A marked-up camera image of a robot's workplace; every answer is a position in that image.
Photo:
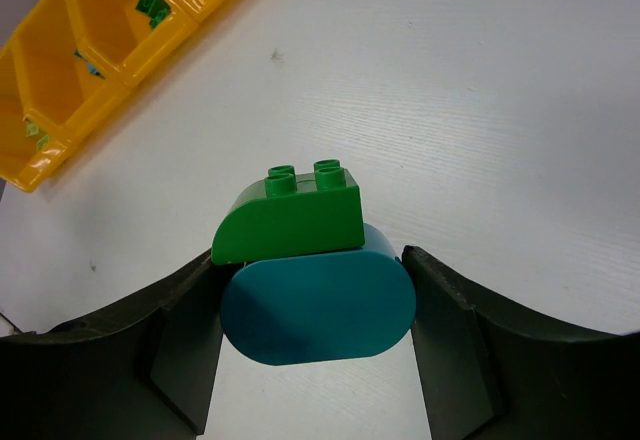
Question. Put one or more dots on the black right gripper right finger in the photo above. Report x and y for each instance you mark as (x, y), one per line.
(491, 368)

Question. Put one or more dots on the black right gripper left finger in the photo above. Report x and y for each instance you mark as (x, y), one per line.
(142, 367)

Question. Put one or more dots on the cyan rounded lego piece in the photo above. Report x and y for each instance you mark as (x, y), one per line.
(321, 307)

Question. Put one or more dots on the green rounded lego piece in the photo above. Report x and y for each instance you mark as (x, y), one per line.
(287, 213)

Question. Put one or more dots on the lime green lego brick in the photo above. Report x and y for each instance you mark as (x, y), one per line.
(31, 129)

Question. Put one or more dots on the cyan small lego brick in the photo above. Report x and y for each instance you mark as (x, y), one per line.
(94, 71)

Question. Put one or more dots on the dark green lego brick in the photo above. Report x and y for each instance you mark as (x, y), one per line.
(158, 13)

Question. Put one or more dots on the yellow four-compartment sorting tray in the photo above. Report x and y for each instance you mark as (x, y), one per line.
(44, 75)

